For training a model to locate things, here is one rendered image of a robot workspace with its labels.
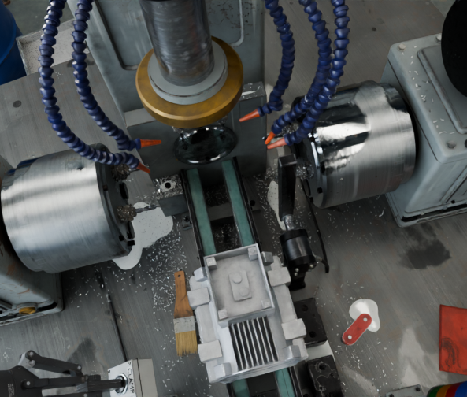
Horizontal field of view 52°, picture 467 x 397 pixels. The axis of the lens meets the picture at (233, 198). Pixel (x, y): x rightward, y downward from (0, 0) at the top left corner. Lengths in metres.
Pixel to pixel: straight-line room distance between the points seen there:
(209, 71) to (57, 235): 0.43
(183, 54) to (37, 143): 0.87
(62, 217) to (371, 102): 0.64
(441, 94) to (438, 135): 0.09
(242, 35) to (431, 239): 0.68
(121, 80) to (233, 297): 0.53
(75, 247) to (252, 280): 0.35
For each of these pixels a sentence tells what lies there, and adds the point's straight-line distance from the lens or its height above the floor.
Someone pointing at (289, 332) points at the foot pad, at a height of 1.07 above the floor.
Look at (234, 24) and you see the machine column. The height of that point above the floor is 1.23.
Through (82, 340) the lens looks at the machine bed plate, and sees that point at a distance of 1.25.
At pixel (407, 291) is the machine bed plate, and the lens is 1.24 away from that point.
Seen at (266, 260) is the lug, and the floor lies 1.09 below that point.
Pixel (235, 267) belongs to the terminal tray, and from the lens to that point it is 0.88.
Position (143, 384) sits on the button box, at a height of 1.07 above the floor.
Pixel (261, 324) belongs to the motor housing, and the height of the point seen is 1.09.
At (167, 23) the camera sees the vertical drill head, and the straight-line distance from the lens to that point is 0.68.
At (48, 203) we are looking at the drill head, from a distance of 0.96.
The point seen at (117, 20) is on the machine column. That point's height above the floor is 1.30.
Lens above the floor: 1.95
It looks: 65 degrees down
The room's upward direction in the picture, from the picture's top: 8 degrees counter-clockwise
